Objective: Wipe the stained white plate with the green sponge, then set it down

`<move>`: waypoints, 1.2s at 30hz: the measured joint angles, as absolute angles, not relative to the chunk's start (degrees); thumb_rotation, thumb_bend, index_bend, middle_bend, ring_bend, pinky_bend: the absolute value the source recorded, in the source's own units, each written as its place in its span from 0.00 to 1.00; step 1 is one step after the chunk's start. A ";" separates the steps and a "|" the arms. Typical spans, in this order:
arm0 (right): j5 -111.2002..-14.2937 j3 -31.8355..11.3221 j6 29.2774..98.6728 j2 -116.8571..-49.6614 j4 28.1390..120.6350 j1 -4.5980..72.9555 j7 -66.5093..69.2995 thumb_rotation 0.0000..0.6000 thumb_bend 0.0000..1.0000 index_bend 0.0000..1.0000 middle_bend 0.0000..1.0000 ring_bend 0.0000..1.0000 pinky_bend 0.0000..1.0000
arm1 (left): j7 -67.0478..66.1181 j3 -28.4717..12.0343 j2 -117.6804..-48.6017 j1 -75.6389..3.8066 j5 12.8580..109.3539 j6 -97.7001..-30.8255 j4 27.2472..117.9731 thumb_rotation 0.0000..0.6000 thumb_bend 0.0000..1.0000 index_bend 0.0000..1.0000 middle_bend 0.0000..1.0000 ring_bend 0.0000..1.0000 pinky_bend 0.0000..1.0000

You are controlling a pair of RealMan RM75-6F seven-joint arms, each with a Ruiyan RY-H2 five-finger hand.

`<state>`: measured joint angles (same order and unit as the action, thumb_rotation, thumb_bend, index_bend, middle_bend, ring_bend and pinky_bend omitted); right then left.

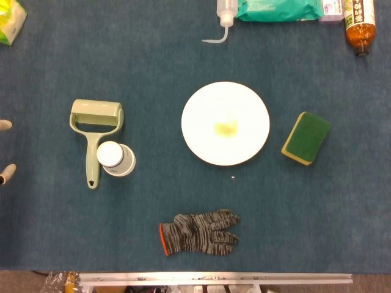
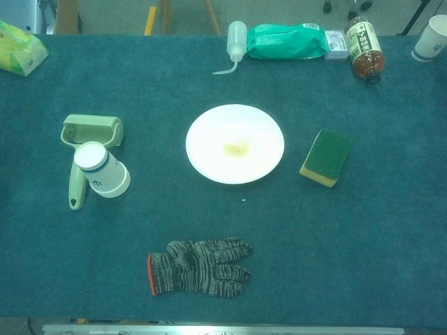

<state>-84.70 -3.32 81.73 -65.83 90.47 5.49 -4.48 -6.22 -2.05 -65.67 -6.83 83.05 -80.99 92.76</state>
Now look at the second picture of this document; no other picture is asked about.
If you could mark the green sponge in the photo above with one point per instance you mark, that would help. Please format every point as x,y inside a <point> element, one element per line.
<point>328,153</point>

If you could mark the white round plate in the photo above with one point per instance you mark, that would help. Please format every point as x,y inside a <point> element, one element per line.
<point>234,139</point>

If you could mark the grey black knit glove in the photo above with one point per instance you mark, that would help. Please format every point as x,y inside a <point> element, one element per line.
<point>195,267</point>

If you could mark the blue table cloth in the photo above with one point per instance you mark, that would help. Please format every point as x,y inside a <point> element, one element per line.
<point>157,87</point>

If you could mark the white paper cup blue band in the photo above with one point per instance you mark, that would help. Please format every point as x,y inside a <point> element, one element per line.
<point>104,172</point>
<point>430,38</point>

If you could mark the clear plastic squeeze bottle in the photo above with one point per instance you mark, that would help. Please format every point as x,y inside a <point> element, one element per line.
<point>236,38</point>

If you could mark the pale green lint roller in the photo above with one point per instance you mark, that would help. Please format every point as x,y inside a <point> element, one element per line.
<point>94,126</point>

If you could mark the green wet wipes pack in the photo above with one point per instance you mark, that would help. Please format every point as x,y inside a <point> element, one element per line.
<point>284,42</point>

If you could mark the wooden easel leg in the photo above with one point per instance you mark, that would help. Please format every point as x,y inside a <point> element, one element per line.
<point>165,17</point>
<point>211,17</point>

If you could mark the yellow strip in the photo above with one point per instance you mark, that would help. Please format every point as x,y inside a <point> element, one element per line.
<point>150,21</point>

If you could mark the small clear box purple label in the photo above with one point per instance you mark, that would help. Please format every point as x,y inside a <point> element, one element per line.
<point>335,43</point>

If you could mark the brown tea bottle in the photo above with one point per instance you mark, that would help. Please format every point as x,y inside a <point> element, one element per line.
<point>365,49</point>

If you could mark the brown cardboard panel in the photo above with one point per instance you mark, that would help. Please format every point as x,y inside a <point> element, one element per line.
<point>67,17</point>

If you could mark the yellow green tissue pack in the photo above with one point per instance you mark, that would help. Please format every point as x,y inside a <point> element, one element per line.
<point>17,49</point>

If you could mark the black tripod leg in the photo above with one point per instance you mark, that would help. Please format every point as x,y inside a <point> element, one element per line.
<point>415,17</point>

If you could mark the aluminium rail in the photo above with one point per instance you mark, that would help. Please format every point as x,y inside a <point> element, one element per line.
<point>223,329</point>

